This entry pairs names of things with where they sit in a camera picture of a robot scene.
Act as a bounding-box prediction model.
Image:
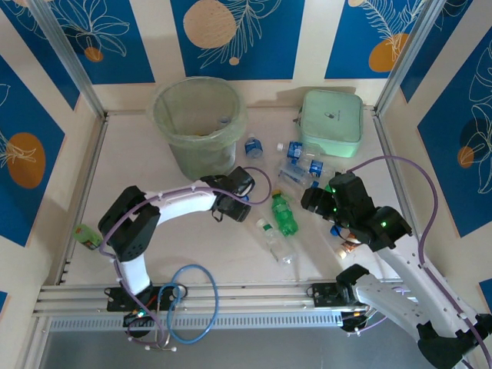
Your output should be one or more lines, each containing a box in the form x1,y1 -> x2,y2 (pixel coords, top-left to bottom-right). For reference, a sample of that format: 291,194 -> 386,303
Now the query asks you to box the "brown label bottle white cap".
334,234 -> 361,261

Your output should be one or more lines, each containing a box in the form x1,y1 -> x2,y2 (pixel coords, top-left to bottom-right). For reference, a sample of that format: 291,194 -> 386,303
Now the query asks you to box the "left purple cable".
98,166 -> 272,349

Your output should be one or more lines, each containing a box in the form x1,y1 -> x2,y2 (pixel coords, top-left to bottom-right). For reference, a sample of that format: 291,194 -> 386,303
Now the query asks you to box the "aluminium frame rail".
32,277 -> 458,319

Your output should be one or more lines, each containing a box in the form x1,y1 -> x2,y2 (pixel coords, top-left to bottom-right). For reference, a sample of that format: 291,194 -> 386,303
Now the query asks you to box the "slotted grey cable duct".
48,311 -> 345,332

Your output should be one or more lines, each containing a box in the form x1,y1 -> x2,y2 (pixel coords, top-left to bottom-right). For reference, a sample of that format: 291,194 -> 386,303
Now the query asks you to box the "purple cable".
98,166 -> 272,349
340,155 -> 492,369

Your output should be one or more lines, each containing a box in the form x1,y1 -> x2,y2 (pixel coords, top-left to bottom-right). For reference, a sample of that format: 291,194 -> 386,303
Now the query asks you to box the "mint green lidded box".
294,88 -> 365,158

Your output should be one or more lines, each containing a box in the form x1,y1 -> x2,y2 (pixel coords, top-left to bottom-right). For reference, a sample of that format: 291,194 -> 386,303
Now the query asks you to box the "clear bottle green label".
256,218 -> 296,267

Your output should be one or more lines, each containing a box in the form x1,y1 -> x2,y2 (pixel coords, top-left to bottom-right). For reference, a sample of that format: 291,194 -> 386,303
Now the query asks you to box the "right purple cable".
340,155 -> 492,369

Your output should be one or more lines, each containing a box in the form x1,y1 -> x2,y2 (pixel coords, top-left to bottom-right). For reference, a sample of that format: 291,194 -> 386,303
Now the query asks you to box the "blue cable loop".
158,263 -> 220,345

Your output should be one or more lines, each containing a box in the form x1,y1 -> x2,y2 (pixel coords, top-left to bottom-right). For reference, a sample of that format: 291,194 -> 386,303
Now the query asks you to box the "aluminium frame post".
373,0 -> 443,118
27,0 -> 108,119

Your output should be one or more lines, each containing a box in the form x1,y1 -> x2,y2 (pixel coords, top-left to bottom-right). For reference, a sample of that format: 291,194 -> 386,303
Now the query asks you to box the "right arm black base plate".
306,282 -> 370,308

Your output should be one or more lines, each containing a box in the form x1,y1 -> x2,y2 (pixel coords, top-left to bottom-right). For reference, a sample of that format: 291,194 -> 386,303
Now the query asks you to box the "aluminium side rail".
53,115 -> 111,288
371,111 -> 434,278

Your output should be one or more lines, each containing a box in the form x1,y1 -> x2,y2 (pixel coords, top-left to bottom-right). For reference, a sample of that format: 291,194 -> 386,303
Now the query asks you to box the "green plastic bottle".
271,188 -> 300,238

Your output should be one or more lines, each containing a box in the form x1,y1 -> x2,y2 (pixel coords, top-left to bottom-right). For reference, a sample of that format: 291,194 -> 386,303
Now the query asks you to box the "blue label bottle white cap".
276,140 -> 323,160

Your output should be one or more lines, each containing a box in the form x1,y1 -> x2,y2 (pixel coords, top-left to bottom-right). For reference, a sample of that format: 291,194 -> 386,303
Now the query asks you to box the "Pocari Sweat plastic bottle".
244,133 -> 266,170

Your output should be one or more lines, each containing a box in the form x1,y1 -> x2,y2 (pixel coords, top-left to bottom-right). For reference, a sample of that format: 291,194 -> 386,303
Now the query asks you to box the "mesh bin with green liner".
148,75 -> 249,182

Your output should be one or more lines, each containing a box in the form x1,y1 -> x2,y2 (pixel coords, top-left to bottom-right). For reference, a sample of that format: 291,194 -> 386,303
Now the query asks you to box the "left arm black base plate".
105,284 -> 189,313

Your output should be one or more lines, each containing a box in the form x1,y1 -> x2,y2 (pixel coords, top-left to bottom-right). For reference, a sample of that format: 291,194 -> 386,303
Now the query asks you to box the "clear soda water bottle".
277,157 -> 328,185

